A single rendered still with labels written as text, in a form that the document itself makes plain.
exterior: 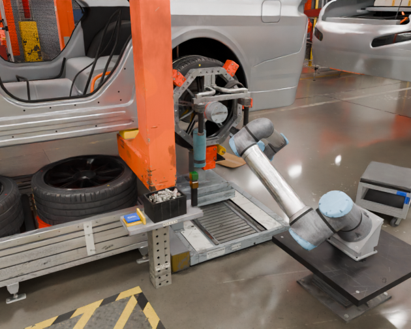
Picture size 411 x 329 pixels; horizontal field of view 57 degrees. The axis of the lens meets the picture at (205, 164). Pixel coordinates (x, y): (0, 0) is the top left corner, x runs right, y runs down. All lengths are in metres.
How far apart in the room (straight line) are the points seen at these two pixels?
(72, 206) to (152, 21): 1.14
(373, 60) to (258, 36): 1.98
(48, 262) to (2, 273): 0.23
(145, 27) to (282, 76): 1.45
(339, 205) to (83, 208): 1.42
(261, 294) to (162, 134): 1.06
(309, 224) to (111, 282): 1.20
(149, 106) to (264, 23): 1.25
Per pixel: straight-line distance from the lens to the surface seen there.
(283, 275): 2.46
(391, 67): 4.59
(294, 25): 3.12
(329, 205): 1.97
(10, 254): 2.31
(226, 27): 2.77
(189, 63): 2.63
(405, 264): 2.25
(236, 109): 2.79
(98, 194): 2.33
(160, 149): 2.13
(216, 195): 2.97
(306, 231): 1.99
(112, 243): 2.38
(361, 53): 4.69
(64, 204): 2.38
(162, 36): 2.01
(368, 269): 2.13
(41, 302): 2.41
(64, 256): 2.35
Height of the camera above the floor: 1.52
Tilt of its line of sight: 23 degrees down
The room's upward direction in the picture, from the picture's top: straight up
